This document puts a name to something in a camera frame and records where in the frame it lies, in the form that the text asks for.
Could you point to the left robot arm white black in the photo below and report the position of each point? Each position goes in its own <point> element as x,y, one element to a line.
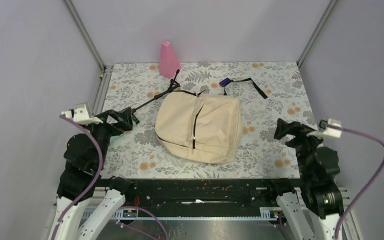
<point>85,157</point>

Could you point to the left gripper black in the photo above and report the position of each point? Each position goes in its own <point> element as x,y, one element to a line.
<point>125,121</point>

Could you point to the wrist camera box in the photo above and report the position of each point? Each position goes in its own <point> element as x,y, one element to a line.
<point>82,114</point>
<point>330,128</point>

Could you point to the cream canvas backpack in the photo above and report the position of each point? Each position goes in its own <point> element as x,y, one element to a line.
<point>200,127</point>

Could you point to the pink cone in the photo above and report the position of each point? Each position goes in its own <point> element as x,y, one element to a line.
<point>168,62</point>

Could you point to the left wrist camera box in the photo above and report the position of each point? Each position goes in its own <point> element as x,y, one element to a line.
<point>82,114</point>

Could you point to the mint green tube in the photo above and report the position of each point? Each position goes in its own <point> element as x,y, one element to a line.
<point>114,138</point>

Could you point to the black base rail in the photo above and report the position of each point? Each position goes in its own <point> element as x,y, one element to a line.
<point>208,199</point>

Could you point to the purple small block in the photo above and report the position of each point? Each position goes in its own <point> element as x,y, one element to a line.
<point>225,82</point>

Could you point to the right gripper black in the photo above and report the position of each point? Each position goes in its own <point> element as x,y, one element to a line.
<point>300,130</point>

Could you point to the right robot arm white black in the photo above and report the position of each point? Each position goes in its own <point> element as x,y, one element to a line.
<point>312,214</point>

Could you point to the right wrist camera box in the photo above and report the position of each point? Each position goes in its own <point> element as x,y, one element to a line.
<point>330,128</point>

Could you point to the black folding tripod stand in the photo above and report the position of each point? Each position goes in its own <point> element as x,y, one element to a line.
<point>173,86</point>

